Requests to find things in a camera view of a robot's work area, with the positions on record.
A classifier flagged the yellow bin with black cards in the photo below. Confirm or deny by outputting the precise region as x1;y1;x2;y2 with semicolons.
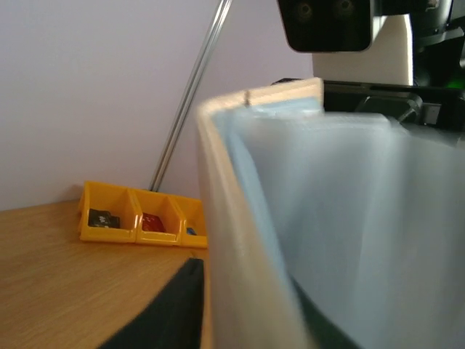
78;181;140;244

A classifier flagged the red cards stack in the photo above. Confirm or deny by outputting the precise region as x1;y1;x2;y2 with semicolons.
142;213;166;233

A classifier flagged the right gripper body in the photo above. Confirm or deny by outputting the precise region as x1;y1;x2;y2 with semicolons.
323;80;464;129

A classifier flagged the black cards stack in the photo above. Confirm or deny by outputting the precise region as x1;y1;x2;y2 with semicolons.
88;209;121;229

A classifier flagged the beige card holder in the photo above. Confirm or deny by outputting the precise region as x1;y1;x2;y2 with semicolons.
197;78;464;348

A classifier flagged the yellow bin with red cards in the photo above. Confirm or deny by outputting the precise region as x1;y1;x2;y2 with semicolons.
129;189;185;246

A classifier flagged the yellow bin with blue card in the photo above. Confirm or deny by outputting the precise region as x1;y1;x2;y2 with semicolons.
172;196;208;249

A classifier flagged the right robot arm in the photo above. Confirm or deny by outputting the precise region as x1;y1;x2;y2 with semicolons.
278;1;464;133

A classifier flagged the aluminium rail frame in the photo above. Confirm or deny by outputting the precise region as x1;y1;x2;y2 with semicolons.
148;0;233;191

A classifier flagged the blue card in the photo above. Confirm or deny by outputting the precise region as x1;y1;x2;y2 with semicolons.
186;227;197;236

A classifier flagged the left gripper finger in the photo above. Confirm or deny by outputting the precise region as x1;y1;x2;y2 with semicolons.
100;258;204;348

